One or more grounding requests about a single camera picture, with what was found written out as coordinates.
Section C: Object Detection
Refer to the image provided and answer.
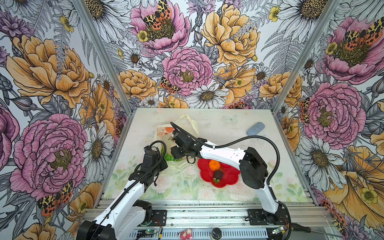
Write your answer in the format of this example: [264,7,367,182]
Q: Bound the cream plastic bag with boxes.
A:
[154,114,199,175]

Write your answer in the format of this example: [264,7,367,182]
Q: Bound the orange fake fruit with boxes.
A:
[209,160,221,171]

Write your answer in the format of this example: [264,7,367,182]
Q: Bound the dark brown fruit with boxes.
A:
[213,170,224,185]

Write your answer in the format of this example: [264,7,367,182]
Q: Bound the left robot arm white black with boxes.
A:
[76,147,168,240]

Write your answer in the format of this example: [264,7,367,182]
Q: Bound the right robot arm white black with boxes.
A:
[171,129,282,225]

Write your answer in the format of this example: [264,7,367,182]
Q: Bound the green grapes bunch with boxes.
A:
[165,153,181,162]

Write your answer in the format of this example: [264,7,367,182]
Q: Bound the red flower-shaped plate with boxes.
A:
[198,159,241,188]

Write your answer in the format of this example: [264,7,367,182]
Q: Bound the grey-blue oval case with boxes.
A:
[247,122,265,136]

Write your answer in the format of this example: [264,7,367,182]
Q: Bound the pink white small object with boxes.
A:
[179,229,193,240]

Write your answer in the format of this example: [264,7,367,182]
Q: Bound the black round knob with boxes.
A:
[210,228,223,240]

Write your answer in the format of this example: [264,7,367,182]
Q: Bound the black screwdriver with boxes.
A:
[290,222,343,238]

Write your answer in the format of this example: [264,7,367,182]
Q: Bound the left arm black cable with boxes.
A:
[89,140,168,240]

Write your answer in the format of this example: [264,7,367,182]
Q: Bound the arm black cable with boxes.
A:
[89,140,168,240]
[170,121,292,240]

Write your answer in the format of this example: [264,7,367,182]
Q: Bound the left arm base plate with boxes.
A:
[139,210,168,227]

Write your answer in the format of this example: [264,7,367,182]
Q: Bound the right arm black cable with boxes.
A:
[170,121,292,240]

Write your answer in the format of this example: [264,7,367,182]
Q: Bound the aluminium rail frame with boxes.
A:
[84,200,342,240]

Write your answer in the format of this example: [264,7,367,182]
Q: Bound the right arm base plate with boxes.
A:
[245,209,288,226]

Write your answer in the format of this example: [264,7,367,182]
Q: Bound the left aluminium corner post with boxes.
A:
[74,1,133,117]

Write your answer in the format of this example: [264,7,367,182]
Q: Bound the aluminium corner post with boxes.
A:
[74,1,133,117]
[272,1,340,114]

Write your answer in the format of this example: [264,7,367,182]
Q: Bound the right aluminium corner post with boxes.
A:
[272,1,340,114]

